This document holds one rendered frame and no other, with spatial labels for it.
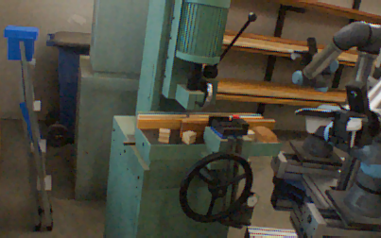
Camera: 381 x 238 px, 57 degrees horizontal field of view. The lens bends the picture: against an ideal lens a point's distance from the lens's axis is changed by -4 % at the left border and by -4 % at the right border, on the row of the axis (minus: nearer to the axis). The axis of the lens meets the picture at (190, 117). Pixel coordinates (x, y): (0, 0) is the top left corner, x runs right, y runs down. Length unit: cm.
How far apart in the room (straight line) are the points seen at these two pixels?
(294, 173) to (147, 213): 74
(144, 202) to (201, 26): 70
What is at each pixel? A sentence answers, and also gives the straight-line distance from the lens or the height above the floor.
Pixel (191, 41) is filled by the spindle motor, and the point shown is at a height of 128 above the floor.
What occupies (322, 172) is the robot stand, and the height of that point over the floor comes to 74.
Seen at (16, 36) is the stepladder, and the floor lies 113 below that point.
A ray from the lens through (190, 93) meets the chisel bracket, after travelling 146.
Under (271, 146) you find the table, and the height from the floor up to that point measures 88.
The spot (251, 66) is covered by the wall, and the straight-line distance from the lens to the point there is 423.
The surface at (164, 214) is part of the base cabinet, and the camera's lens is 153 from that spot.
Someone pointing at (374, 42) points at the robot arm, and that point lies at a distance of 182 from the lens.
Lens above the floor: 145
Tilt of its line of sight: 19 degrees down
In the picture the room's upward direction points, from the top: 10 degrees clockwise
